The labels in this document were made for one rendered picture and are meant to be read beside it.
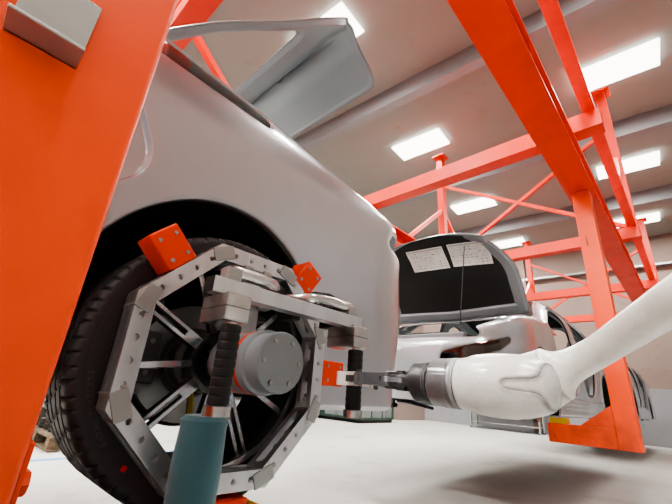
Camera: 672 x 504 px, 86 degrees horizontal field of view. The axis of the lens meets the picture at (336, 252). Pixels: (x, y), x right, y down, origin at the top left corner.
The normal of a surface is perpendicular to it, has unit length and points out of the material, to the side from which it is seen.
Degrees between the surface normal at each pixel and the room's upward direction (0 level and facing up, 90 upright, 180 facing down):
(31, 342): 90
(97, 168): 90
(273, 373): 90
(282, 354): 90
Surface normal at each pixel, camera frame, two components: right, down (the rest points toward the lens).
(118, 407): 0.73, -0.20
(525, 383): -0.50, -0.36
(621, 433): -0.68, -0.31
